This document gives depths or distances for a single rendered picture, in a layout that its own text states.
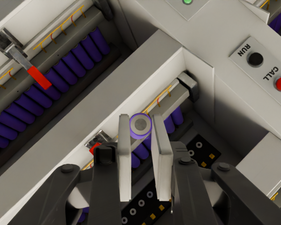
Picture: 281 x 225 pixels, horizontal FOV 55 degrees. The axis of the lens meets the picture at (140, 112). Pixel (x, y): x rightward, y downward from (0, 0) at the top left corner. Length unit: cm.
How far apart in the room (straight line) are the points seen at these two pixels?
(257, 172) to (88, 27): 32
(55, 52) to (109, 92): 13
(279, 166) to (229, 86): 11
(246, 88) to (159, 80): 11
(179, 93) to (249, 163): 13
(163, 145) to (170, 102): 23
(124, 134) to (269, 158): 22
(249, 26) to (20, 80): 33
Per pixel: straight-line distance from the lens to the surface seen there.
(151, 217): 49
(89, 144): 33
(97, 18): 46
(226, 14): 38
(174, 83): 38
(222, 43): 36
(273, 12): 48
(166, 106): 37
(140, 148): 41
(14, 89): 45
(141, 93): 34
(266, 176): 35
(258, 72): 36
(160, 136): 16
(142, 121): 20
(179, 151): 17
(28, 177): 36
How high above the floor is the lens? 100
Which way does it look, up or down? 9 degrees down
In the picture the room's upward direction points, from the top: 135 degrees clockwise
